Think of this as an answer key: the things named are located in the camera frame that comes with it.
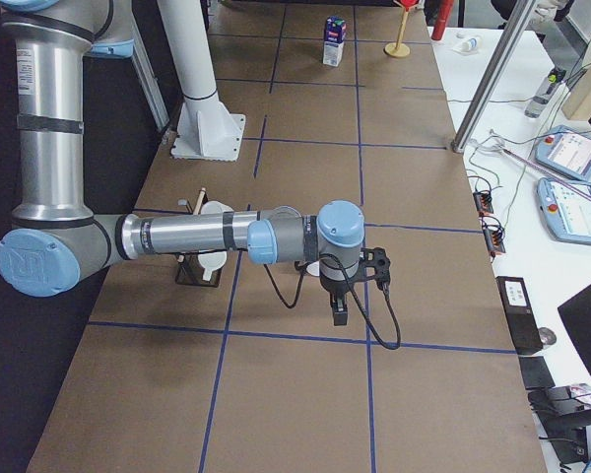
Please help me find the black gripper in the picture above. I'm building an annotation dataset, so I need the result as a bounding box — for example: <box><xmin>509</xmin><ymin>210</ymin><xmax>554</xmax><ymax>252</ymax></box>
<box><xmin>319</xmin><ymin>257</ymin><xmax>359</xmax><ymax>326</ymax></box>

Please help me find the blue white milk carton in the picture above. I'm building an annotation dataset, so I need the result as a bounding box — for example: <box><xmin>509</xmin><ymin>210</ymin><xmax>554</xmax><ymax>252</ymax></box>
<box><xmin>322</xmin><ymin>16</ymin><xmax>347</xmax><ymax>67</ymax></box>

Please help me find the white smiley face mug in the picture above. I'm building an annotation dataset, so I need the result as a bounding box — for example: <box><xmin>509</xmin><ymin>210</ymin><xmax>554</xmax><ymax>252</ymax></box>
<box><xmin>295</xmin><ymin>261</ymin><xmax>320</xmax><ymax>278</ymax></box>

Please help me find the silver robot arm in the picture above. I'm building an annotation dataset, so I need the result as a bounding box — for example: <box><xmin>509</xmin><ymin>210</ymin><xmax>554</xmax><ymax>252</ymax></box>
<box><xmin>0</xmin><ymin>1</ymin><xmax>365</xmax><ymax>325</ymax></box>

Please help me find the white ribbed mug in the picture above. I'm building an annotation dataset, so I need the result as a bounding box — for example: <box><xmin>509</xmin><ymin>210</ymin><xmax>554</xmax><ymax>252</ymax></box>
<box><xmin>197</xmin><ymin>251</ymin><xmax>228</xmax><ymax>282</ymax></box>

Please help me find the white mug in rack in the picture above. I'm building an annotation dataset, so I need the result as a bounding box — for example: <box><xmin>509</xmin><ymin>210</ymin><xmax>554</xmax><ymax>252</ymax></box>
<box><xmin>200</xmin><ymin>200</ymin><xmax>232</xmax><ymax>215</ymax></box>

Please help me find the lower orange connector block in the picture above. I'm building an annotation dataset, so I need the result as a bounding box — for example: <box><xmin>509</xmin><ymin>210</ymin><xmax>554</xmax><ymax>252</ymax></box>
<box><xmin>482</xmin><ymin>224</ymin><xmax>505</xmax><ymax>257</ymax></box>

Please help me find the orange connector block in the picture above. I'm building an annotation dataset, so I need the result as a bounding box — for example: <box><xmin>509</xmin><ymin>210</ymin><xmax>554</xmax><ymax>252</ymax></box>
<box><xmin>482</xmin><ymin>224</ymin><xmax>505</xmax><ymax>257</ymax></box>
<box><xmin>473</xmin><ymin>189</ymin><xmax>493</xmax><ymax>216</ymax></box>

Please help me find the upper orange connector block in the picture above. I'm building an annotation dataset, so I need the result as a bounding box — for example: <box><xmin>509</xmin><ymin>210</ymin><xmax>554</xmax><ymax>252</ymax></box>
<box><xmin>473</xmin><ymin>189</ymin><xmax>493</xmax><ymax>216</ymax></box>

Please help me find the black box with label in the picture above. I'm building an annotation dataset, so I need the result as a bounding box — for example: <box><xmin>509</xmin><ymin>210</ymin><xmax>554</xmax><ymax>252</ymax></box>
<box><xmin>495</xmin><ymin>276</ymin><xmax>543</xmax><ymax>356</ymax></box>

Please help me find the lower teach pendant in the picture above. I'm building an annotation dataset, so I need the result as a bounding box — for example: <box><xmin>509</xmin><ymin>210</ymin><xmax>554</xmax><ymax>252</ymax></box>
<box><xmin>536</xmin><ymin>177</ymin><xmax>591</xmax><ymax>245</ymax></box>

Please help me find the teach pendant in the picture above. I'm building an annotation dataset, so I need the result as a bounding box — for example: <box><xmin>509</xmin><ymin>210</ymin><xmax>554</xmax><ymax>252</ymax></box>
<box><xmin>536</xmin><ymin>177</ymin><xmax>591</xmax><ymax>245</ymax></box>
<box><xmin>535</xmin><ymin>125</ymin><xmax>591</xmax><ymax>180</ymax></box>

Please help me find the wooden mug tree stand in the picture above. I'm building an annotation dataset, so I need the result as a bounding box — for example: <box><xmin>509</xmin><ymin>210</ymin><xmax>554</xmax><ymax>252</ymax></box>
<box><xmin>384</xmin><ymin>0</ymin><xmax>419</xmax><ymax>59</ymax></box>

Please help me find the upper teach pendant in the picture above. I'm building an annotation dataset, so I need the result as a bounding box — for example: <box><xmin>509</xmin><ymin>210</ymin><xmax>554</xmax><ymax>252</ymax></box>
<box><xmin>535</xmin><ymin>125</ymin><xmax>591</xmax><ymax>180</ymax></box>

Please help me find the small white bottle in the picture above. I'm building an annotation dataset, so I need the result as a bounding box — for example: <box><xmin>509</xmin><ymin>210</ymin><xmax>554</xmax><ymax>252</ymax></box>
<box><xmin>453</xmin><ymin>35</ymin><xmax>482</xmax><ymax>55</ymax></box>

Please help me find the red cylinder bottle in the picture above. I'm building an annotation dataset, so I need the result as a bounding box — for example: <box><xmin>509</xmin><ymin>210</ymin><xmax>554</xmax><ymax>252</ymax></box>
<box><xmin>430</xmin><ymin>0</ymin><xmax>455</xmax><ymax>41</ymax></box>

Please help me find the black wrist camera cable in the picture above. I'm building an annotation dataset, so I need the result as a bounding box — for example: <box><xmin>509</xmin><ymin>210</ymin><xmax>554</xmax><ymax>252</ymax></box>
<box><xmin>264</xmin><ymin>253</ymin><xmax>402</xmax><ymax>351</ymax></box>

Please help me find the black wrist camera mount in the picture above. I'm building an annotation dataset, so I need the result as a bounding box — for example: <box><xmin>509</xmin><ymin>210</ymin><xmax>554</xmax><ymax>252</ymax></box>
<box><xmin>358</xmin><ymin>247</ymin><xmax>391</xmax><ymax>291</ymax></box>

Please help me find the black wire mug rack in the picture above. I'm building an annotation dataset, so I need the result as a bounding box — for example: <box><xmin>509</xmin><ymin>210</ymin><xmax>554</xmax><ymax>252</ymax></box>
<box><xmin>174</xmin><ymin>253</ymin><xmax>222</xmax><ymax>288</ymax></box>

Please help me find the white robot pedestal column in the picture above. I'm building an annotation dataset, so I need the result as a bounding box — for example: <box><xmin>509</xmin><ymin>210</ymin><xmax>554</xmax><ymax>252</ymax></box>
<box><xmin>158</xmin><ymin>0</ymin><xmax>246</xmax><ymax>162</ymax></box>

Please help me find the aluminium frame post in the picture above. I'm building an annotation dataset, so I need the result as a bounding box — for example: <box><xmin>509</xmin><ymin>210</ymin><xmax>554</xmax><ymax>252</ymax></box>
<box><xmin>451</xmin><ymin>0</ymin><xmax>537</xmax><ymax>154</ymax></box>

